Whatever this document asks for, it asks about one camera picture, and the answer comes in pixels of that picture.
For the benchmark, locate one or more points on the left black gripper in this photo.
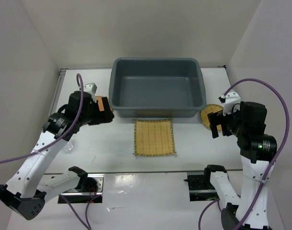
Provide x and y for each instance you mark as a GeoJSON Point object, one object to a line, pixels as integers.
{"type": "Point", "coordinates": [103, 117]}

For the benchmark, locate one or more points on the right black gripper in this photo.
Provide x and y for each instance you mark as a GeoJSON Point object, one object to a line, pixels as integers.
{"type": "Point", "coordinates": [215, 117]}

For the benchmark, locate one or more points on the square bamboo mat tray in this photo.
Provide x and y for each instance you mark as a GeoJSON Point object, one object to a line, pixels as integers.
{"type": "Point", "coordinates": [154, 138]}

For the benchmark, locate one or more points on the round orange woven tray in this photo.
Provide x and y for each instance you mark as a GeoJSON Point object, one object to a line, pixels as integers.
{"type": "Point", "coordinates": [100, 103]}

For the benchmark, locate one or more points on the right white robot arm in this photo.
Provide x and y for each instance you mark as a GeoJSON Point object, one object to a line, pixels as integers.
{"type": "Point", "coordinates": [247, 211]}

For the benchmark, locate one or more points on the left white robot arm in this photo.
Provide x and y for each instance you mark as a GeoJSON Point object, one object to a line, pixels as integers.
{"type": "Point", "coordinates": [24, 193]}

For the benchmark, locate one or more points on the grey plastic bin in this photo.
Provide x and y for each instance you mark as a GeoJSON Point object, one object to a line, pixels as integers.
{"type": "Point", "coordinates": [157, 87]}

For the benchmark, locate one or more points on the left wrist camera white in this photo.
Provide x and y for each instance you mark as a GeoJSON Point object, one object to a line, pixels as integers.
{"type": "Point", "coordinates": [90, 88]}

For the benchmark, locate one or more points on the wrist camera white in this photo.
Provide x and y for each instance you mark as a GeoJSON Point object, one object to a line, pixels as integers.
{"type": "Point", "coordinates": [90, 88]}
{"type": "Point", "coordinates": [231, 102]}

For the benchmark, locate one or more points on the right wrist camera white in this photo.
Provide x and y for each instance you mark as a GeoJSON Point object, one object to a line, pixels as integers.
{"type": "Point", "coordinates": [231, 102]}

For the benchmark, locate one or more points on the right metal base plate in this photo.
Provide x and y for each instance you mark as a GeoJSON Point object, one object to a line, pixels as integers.
{"type": "Point", "coordinates": [201, 187]}

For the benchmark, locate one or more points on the metal base plate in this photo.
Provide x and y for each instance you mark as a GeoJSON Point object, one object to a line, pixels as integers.
{"type": "Point", "coordinates": [201, 187]}
{"type": "Point", "coordinates": [91, 190]}

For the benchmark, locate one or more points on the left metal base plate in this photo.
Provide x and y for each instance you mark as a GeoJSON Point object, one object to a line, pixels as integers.
{"type": "Point", "coordinates": [91, 190]}

